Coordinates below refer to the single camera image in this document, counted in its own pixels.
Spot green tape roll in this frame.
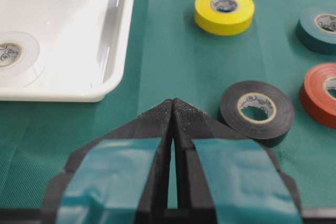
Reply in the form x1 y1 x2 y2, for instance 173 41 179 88
296 6 335 55

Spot white tape roll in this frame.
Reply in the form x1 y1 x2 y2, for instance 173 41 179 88
1 31 45 88

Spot red tape roll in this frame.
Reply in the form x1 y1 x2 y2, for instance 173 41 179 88
299 63 335 129

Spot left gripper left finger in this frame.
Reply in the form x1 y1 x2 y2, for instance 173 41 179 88
41 99 173 223

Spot white plastic case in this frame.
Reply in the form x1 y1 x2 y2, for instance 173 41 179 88
1 0 134 102

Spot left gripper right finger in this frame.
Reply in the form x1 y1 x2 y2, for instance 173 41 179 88
173 98 302 223

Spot black tape roll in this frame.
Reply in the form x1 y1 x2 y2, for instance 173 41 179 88
219 80 295 147

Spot yellow tape roll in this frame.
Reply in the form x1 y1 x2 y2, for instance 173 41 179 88
194 0 255 36

